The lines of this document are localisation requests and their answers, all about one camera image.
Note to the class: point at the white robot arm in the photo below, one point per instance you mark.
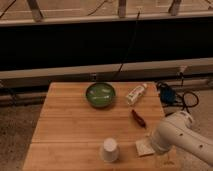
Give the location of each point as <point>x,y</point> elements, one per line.
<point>175,130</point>

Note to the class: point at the blue power adapter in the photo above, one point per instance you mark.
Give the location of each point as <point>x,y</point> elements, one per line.
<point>167,95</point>

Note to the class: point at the clear plastic bottle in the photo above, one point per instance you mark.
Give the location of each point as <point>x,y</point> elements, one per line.
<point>136,93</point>

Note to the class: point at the white sponge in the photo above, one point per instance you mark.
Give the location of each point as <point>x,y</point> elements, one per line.
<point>143,147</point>

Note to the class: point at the white paper cup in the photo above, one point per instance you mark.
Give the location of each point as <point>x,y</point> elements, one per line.
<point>109,150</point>

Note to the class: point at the white horizontal rail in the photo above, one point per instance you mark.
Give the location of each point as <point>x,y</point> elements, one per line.
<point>151,68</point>

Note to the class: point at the green ceramic bowl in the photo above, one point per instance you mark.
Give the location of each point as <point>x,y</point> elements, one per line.
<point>100,94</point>

